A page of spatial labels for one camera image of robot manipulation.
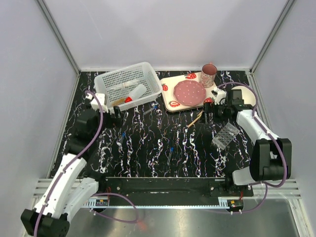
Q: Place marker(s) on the wooden test tube clamp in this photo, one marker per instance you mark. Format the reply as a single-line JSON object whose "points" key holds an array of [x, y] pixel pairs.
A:
{"points": [[195, 120]]}

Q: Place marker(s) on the white squeeze bottle red cap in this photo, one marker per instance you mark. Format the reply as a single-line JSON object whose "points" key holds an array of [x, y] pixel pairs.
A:
{"points": [[136, 93]]}

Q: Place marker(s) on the controller box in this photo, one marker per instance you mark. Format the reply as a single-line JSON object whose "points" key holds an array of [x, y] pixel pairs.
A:
{"points": [[102, 202], [235, 205]]}

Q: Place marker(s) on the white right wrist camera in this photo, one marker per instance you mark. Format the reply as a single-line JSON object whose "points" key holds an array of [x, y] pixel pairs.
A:
{"points": [[219, 96]]}

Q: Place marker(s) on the white perforated plastic basket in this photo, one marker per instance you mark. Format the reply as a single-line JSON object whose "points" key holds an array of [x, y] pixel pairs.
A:
{"points": [[129, 87]]}

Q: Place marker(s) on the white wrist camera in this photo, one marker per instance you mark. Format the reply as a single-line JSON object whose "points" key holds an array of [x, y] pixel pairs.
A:
{"points": [[98, 100], [219, 96]]}

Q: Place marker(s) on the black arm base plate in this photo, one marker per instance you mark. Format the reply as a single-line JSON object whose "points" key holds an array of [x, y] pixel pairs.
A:
{"points": [[173, 192]]}

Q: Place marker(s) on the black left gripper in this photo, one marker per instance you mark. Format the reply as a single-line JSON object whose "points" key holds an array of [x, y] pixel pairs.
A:
{"points": [[114, 122]]}

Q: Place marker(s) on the pink patterned mug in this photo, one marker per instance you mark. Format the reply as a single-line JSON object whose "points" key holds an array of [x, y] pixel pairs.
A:
{"points": [[207, 75]]}

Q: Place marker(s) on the right controller box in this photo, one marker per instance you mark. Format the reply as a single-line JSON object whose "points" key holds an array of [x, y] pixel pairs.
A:
{"points": [[235, 205]]}

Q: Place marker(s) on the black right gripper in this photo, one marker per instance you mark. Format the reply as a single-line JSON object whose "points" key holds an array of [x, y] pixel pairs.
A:
{"points": [[209, 107]]}

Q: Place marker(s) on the white paper bowl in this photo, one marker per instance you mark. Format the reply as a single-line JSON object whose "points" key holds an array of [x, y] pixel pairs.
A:
{"points": [[247, 95]]}

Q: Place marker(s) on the pink dotted plate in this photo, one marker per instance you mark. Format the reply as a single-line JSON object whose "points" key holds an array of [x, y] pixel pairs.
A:
{"points": [[189, 93]]}

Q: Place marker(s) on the clear test tube rack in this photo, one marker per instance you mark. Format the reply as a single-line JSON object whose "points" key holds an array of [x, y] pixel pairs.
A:
{"points": [[225, 136]]}

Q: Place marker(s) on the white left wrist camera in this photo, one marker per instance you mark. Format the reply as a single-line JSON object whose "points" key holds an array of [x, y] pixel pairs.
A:
{"points": [[98, 100]]}

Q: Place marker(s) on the strawberry pattern tray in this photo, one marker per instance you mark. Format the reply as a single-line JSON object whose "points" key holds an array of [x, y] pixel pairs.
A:
{"points": [[168, 84]]}

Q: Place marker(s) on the clear plastic funnel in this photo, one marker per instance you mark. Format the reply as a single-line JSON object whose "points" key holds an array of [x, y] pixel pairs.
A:
{"points": [[125, 84]]}

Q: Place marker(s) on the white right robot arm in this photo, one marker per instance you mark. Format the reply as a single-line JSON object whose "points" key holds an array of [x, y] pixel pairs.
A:
{"points": [[271, 155]]}

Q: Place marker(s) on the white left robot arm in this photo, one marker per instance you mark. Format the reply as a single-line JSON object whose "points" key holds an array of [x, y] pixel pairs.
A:
{"points": [[52, 215]]}

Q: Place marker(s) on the left controller box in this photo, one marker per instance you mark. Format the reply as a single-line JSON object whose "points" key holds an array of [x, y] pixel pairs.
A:
{"points": [[102, 202]]}

